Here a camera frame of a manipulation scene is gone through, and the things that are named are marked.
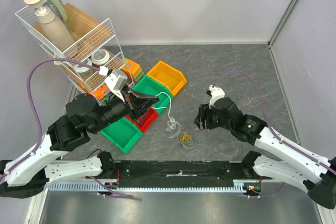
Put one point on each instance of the slotted cable duct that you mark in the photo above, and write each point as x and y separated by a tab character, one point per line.
91	186

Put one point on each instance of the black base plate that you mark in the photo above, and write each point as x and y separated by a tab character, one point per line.
182	173

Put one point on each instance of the white lid jar left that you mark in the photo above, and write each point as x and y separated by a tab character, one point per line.
84	72

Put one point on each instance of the green bottle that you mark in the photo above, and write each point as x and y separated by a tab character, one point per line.
60	9

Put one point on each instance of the white wire shelf rack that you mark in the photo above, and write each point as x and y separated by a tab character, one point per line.
78	42

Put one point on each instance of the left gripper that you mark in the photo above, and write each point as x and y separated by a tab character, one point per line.
136	110

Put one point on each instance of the yellow plastic bin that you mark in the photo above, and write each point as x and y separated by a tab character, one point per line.
168	76

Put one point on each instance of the green bin upper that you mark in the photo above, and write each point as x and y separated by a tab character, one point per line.
149	86

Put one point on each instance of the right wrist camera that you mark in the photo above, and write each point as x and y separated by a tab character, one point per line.
215	94

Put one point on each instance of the green bin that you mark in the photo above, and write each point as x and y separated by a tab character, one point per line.
123	134
149	86

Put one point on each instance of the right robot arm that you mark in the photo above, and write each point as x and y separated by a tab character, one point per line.
312	173

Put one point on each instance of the beige pump bottle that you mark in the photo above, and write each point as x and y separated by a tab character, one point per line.
56	31

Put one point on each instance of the orange snack box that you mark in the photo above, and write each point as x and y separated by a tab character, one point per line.
101	92

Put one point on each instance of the green bin lower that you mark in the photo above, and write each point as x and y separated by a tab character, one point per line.
123	134

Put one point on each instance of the red plastic bin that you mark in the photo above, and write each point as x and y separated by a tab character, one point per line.
145	121

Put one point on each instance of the white lid jar right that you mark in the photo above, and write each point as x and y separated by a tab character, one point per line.
100	57

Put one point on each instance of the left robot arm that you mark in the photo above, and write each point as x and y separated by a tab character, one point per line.
35	171

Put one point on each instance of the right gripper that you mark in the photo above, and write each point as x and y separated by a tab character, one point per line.
206	115

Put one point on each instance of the white lid jar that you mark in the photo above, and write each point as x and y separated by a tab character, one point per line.
84	72
100	57

